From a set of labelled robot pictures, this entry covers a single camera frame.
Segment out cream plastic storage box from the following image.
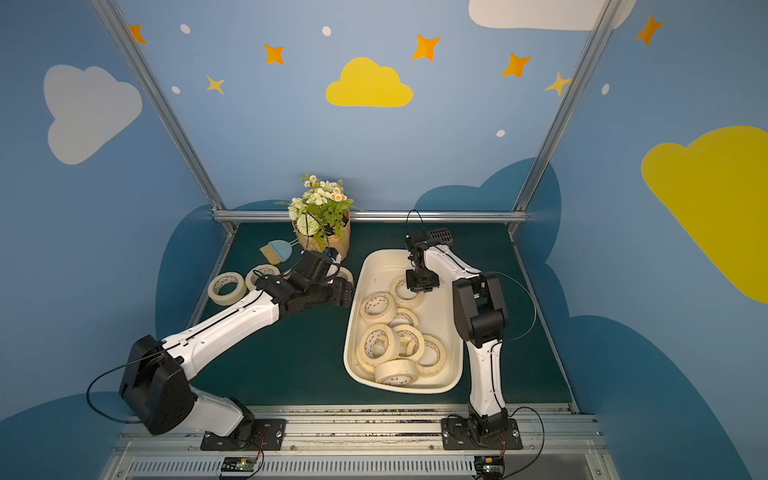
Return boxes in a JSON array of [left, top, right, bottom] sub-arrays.
[[344, 249, 463, 394]]

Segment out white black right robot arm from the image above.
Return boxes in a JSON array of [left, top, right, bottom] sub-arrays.
[[405, 233, 509, 443]]

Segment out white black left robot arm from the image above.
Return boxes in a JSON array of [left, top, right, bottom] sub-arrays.
[[119, 248, 354, 450]]

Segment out cream tape roll centre small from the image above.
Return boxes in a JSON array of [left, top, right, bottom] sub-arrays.
[[388, 308, 420, 329]]

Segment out cream tape roll front upright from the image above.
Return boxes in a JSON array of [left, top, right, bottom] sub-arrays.
[[374, 358, 419, 386]]

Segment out light blue hand brush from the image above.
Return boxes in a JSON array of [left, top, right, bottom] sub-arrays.
[[260, 239, 299, 265]]

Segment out beige ribbed flower pot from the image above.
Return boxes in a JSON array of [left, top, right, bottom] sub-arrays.
[[293, 210, 351, 260]]

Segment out white green artificial flowers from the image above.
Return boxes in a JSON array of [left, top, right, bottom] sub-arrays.
[[278, 174, 359, 231]]

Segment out left small circuit board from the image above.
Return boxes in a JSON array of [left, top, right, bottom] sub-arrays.
[[219, 456, 259, 477]]

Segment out small circuit board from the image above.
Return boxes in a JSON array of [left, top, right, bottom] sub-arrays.
[[473, 456, 505, 480], [219, 456, 259, 477]]

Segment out right small circuit board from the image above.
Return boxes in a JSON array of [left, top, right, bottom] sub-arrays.
[[473, 456, 505, 480]]

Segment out horizontal aluminium frame rail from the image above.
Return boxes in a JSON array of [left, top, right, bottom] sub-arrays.
[[212, 209, 528, 223]]

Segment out left aluminium frame post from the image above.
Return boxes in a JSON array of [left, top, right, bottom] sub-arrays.
[[91, 0, 227, 213]]

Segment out aluminium frame post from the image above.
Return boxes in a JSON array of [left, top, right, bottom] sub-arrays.
[[91, 0, 227, 213], [506, 0, 634, 241]]

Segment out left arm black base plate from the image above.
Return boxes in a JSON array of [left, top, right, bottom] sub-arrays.
[[200, 418, 287, 451]]

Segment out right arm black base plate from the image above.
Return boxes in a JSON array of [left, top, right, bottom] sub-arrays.
[[440, 414, 523, 450]]

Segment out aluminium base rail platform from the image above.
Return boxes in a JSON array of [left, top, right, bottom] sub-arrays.
[[100, 404, 619, 479]]

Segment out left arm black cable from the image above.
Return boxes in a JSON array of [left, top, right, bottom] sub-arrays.
[[85, 212, 337, 480]]

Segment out right aluminium frame post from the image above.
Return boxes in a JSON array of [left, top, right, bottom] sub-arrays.
[[506, 0, 634, 241]]

